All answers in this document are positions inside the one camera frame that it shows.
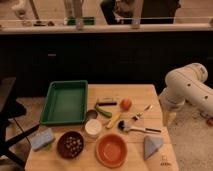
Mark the small metal cup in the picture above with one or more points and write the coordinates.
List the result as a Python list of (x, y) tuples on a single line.
[(91, 114)]

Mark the small metal spoon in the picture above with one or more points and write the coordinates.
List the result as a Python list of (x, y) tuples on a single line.
[(139, 115)]

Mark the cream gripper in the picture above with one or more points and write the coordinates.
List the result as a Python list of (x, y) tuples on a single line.
[(169, 114)]

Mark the white round lid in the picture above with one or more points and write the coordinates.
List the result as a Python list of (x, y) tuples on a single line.
[(93, 128)]

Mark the grey folded cloth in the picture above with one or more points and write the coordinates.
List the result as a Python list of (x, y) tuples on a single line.
[(152, 145)]

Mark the green cucumber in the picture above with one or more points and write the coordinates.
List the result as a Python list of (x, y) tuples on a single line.
[(103, 112)]

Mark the dark bowl with nuts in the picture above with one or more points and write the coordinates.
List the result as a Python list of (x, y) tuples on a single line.
[(70, 145)]

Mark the green box on shelf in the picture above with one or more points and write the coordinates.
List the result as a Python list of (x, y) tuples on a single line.
[(85, 21)]

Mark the yellow banana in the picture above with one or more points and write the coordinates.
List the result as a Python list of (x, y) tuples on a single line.
[(113, 120)]

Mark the green plastic tray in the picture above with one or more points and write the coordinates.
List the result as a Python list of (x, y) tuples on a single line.
[(65, 103)]

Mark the black bristle brush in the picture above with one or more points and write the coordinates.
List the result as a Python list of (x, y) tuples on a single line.
[(123, 126)]

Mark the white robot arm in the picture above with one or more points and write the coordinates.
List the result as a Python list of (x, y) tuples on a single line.
[(186, 84)]

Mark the black chair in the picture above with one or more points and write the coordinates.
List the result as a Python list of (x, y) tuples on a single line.
[(11, 108)]

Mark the blue sponge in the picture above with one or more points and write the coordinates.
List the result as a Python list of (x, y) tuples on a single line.
[(42, 139)]

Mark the red bowl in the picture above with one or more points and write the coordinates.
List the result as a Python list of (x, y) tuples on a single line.
[(111, 150)]

